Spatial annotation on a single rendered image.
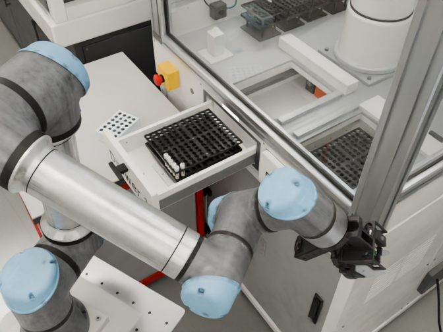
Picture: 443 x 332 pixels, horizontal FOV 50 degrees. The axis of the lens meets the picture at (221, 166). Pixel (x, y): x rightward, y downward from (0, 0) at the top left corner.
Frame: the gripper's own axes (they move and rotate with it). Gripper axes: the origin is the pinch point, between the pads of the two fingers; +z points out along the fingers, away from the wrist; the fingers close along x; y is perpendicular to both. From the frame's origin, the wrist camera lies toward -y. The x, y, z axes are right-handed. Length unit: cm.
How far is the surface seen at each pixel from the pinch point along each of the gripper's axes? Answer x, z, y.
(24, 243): 20, 11, -172
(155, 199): 13, -17, -49
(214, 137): 38, -5, -47
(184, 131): 39, -10, -54
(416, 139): 18.9, -12.4, 13.5
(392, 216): 14.8, 8.9, 0.4
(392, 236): 14.5, 19.4, -3.9
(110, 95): 62, -15, -95
